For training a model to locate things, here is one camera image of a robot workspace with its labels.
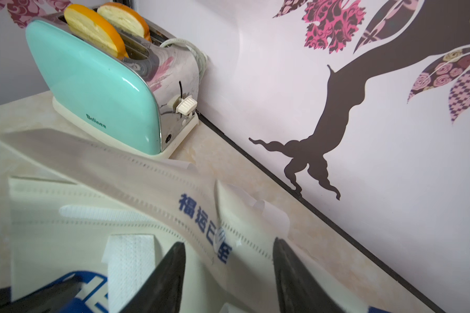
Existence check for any mint green toaster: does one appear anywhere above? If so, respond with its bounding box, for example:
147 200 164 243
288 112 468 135
26 13 207 159

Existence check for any front bread slice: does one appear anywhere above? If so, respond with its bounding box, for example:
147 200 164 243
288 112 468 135
63 4 129 59

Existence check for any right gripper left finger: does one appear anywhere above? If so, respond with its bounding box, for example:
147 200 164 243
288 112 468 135
121 242 186 313

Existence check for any rear bread slice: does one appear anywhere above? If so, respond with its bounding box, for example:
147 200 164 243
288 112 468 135
97 3 151 41

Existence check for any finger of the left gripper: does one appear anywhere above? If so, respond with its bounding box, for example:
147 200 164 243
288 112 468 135
0 275 82 312

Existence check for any bread slice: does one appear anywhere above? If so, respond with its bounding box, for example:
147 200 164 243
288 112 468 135
63 4 129 59
97 3 151 41

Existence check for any white toaster power cord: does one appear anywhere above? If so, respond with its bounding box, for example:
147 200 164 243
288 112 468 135
159 38 208 81

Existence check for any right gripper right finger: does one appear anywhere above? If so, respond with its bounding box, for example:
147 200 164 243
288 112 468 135
273 237 343 313

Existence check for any takeout bag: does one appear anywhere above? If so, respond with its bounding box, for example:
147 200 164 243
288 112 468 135
0 129 375 312

